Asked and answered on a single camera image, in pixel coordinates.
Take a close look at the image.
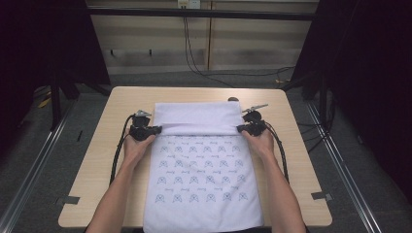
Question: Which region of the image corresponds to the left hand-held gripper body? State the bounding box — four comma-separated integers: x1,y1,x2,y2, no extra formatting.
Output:
128,109,155,142

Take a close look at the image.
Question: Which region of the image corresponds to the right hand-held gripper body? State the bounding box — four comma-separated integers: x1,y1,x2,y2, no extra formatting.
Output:
241,103,270,137

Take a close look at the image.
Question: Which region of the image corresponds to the white patterned towel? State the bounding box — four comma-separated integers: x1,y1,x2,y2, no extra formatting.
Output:
142,101,265,233

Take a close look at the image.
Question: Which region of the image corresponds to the person's right hand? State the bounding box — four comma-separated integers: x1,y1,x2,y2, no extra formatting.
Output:
241,128,276,160

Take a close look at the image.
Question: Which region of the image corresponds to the person's left hand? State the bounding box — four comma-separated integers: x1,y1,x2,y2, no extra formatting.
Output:
121,127,157,167

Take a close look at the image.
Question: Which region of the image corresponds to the black metal stand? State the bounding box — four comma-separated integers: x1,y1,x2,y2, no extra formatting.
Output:
280,69,330,125
48,69,112,132

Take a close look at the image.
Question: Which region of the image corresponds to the grey tape piece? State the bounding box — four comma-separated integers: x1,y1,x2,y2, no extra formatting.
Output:
55,194,82,207
310,190,334,202

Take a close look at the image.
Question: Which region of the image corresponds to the yellow floor object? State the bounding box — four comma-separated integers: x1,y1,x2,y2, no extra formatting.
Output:
37,91,53,110

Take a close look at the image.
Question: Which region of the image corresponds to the dark curtain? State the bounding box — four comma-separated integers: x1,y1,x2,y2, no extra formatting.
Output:
291,0,412,195
0,0,111,153

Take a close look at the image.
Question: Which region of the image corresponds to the black horizontal bar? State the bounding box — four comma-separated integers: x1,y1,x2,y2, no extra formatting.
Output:
86,7,321,21

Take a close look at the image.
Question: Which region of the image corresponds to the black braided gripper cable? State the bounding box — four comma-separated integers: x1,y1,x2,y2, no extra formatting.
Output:
263,121,291,184
109,114,136,186

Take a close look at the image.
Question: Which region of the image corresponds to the black floor cable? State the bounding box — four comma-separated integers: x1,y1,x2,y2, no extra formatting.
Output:
296,120,331,154

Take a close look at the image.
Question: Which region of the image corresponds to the black wall cable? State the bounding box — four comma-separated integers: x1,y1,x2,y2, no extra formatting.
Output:
182,15,296,89

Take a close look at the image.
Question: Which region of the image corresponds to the metal floor rail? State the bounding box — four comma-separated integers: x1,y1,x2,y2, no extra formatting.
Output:
305,100,384,233
0,99,80,233

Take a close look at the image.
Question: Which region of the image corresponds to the white wall socket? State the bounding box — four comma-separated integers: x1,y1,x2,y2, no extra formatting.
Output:
177,0,202,10

